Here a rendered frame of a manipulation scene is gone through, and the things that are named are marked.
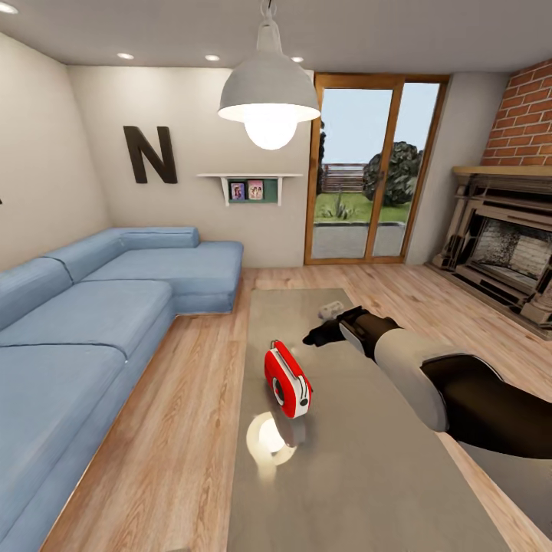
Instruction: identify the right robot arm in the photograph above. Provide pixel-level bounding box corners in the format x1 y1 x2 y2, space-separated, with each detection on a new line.
303 301 552 542

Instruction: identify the radio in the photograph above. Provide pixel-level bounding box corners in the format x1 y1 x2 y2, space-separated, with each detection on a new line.
264 341 314 418

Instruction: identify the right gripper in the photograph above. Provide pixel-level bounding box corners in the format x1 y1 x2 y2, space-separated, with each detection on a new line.
303 317 345 347

